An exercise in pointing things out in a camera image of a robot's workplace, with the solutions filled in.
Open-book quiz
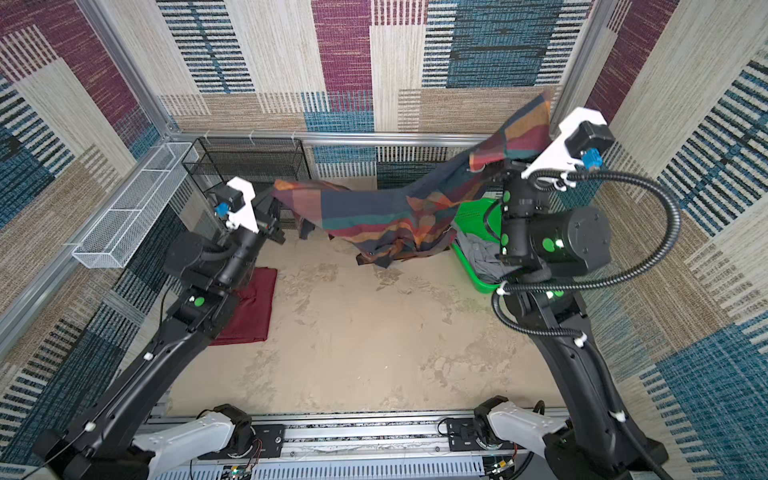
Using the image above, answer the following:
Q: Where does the multicolour plaid long sleeve shirt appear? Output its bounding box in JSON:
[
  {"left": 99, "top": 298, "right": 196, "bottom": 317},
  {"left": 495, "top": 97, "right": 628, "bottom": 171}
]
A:
[{"left": 272, "top": 91, "right": 552, "bottom": 268}]

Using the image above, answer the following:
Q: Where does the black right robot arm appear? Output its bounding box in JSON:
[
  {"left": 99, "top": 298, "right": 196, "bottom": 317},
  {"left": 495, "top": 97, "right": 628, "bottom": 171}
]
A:
[{"left": 474, "top": 165, "right": 681, "bottom": 479}]

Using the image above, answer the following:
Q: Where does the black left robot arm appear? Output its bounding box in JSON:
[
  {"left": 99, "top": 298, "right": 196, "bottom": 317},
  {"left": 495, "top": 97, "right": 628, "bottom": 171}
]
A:
[{"left": 33, "top": 193, "right": 285, "bottom": 479}]

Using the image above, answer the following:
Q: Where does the green plastic laundry basket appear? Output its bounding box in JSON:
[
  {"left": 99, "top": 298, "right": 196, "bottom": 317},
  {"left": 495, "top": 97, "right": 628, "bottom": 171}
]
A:
[{"left": 451, "top": 198, "right": 501, "bottom": 294}]

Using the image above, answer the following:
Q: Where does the grey shirt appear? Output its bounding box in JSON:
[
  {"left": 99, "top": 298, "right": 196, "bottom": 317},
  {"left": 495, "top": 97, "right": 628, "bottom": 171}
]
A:
[{"left": 456, "top": 231, "right": 515, "bottom": 284}]

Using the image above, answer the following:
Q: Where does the folded maroon shirt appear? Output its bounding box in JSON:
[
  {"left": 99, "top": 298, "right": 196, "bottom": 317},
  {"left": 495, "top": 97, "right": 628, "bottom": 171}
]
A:
[{"left": 211, "top": 267, "right": 278, "bottom": 346}]

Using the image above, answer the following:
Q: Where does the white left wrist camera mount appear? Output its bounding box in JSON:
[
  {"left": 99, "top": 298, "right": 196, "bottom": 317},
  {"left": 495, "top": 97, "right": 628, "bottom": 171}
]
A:
[{"left": 204, "top": 177, "right": 259, "bottom": 233}]

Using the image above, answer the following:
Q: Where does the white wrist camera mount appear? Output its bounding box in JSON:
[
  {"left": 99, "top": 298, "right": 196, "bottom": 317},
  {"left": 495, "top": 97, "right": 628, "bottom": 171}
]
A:
[
  {"left": 204, "top": 177, "right": 259, "bottom": 233},
  {"left": 521, "top": 107, "right": 615, "bottom": 192}
]

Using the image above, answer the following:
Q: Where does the black corrugated cable conduit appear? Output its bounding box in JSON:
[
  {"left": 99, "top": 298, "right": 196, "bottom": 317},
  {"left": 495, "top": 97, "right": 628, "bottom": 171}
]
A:
[{"left": 490, "top": 169, "right": 683, "bottom": 338}]

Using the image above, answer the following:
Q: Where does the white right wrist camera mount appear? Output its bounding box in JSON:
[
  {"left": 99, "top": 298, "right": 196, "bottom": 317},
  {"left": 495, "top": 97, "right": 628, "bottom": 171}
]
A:
[{"left": 521, "top": 107, "right": 615, "bottom": 192}]

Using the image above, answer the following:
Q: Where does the black wire mesh shelf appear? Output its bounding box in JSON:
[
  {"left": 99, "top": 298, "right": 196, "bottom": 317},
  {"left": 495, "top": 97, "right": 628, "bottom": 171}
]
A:
[{"left": 182, "top": 137, "right": 311, "bottom": 193}]

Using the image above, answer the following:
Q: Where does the white wire mesh tray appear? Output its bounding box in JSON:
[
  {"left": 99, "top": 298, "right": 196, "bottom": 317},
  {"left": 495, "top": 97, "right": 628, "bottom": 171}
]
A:
[{"left": 72, "top": 142, "right": 192, "bottom": 269}]

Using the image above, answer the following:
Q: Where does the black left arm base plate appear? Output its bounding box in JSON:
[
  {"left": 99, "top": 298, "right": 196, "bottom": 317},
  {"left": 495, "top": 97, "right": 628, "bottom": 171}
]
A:
[{"left": 199, "top": 423, "right": 286, "bottom": 462}]

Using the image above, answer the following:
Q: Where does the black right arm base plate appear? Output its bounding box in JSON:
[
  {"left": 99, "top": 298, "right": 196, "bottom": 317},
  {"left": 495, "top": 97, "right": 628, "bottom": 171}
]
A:
[{"left": 437, "top": 417, "right": 514, "bottom": 452}]

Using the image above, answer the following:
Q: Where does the aluminium front rail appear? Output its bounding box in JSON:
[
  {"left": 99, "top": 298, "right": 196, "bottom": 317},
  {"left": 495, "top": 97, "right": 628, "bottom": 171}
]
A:
[{"left": 131, "top": 410, "right": 577, "bottom": 480}]

